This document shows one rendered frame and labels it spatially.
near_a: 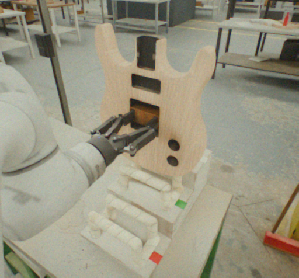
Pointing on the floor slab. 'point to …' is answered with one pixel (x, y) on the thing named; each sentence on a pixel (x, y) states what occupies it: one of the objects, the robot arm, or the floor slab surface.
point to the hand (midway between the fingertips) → (143, 118)
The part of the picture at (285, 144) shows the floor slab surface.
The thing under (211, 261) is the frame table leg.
